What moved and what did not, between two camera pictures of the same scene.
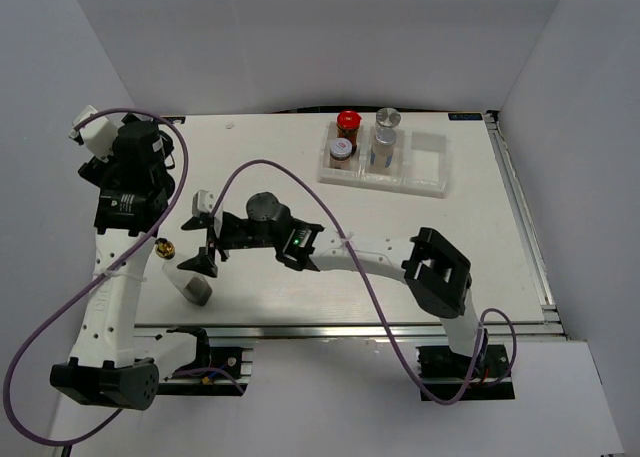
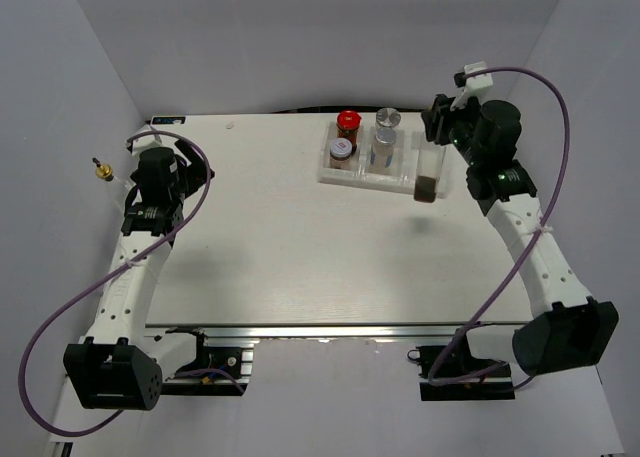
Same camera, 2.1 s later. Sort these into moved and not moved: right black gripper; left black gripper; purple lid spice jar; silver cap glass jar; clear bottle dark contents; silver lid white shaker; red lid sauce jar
Moved: left black gripper; right black gripper; clear bottle dark contents
Not moved: silver lid white shaker; purple lid spice jar; silver cap glass jar; red lid sauce jar
